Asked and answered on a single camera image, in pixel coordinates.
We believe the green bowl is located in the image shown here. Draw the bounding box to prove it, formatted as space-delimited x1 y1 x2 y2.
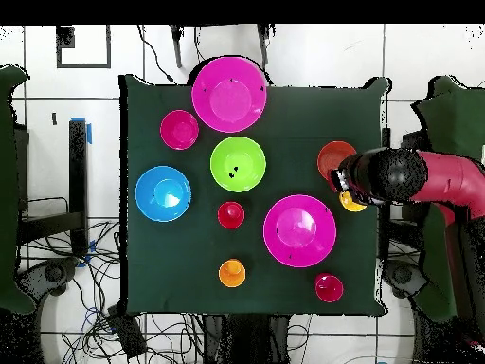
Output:
209 136 267 193

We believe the large pink bowl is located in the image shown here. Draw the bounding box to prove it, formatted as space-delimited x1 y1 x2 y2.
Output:
190 56 268 134
262 193 337 269

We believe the blue bowl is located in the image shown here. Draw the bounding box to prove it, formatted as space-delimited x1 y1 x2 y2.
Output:
135 165 193 223

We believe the small crimson bowl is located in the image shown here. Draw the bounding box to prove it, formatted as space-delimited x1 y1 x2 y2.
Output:
159 109 200 151

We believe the orange bowl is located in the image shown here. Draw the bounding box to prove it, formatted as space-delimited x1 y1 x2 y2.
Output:
316 140 358 184

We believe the yellow cup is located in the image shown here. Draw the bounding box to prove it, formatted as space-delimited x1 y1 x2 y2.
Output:
338 191 368 213

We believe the red cup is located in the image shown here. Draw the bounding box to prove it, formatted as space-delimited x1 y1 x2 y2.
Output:
216 201 246 230

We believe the orange cup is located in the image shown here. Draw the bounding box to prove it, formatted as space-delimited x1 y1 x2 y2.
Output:
218 258 247 289

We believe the dark green table cloth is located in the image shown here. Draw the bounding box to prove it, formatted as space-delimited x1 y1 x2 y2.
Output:
118 74 391 317

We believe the crimson cup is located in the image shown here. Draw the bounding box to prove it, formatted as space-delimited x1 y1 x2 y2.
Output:
314 272 345 303

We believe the black stand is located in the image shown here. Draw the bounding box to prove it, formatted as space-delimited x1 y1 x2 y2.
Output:
16 118 90 259
379 127 392 263

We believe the black tripod leg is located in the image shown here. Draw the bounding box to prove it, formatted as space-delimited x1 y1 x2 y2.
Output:
169 25 184 69
257 24 276 67

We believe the blue tape piece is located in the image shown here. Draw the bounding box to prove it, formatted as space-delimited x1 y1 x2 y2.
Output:
70 116 94 146

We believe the black power brick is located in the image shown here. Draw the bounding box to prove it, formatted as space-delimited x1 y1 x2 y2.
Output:
107 306 148 359

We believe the neighbouring green covered table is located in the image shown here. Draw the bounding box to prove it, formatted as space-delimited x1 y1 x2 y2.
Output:
412 75 485 323
0 64 36 316

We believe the black cable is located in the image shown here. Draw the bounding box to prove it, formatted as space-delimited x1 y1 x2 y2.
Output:
136 25 176 84

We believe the tangle of cables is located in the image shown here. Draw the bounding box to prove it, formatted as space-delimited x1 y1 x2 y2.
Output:
18 219 206 364

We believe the black square floor frame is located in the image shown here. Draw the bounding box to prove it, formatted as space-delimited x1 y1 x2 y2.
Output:
55 25 112 69

